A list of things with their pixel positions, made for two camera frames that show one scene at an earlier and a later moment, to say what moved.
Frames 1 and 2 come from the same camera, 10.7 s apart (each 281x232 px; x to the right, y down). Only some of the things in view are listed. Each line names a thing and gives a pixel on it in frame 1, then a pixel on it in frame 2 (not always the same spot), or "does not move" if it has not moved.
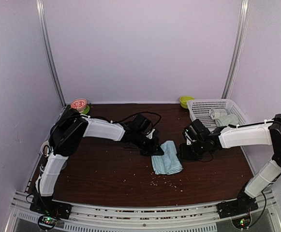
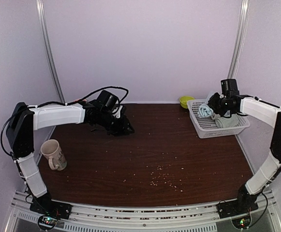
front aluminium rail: x=190 y=219 does not move
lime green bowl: x=183 y=100 does not move
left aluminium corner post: x=48 y=50 does not move
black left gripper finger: x=157 y=151 → x=128 y=128
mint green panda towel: x=231 y=119 does not move
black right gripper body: x=193 y=153 → x=219 y=106
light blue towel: x=169 y=163 → x=204 y=110
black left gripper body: x=146 y=145 → x=115 y=127
